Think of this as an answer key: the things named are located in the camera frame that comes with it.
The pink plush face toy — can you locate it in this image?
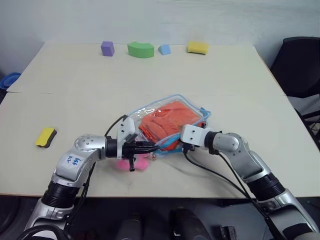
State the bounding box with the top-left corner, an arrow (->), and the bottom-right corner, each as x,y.
115,153 -> 149,172

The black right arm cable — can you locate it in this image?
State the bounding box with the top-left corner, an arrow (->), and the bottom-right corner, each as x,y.
183,147 -> 286,240

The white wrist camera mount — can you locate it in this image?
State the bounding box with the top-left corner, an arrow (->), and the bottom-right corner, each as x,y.
180,124 -> 213,147
116,117 -> 138,160

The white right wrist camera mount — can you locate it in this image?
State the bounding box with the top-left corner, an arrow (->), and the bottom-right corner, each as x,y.
180,124 -> 213,147

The black office chair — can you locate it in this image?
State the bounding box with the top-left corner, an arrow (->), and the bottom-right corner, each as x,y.
269,36 -> 320,151

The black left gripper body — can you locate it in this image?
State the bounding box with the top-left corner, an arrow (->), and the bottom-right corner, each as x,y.
121,141 -> 147,173

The yellow sponge with dark base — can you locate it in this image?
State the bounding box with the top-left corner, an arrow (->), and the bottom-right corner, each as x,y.
34,127 -> 58,149

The yellow wavy sponge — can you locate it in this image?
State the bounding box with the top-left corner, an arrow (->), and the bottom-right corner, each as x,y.
187,40 -> 210,56

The light blue foam block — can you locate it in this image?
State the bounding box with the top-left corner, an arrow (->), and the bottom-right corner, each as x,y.
158,44 -> 173,56

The green foam arch block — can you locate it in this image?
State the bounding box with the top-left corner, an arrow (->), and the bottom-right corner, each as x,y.
127,41 -> 155,60

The purple foam cube block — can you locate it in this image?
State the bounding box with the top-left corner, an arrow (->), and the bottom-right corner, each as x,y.
100,41 -> 115,57

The orange cloth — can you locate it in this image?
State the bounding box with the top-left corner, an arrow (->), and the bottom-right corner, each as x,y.
138,100 -> 206,151

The dark rounded object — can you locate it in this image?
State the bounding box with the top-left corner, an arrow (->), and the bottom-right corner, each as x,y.
119,218 -> 149,240

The small dark ribbed object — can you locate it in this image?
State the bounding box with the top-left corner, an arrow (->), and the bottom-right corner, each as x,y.
219,224 -> 237,240

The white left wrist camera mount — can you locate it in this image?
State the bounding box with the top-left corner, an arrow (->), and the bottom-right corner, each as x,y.
116,117 -> 138,160

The clear zip bag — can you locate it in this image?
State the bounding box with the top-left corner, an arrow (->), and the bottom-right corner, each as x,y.
127,93 -> 212,157

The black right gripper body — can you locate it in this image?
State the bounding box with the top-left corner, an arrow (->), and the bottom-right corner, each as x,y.
181,142 -> 198,154

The blue plastic bowl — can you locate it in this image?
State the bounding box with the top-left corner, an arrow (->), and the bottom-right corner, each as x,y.
0,72 -> 22,90

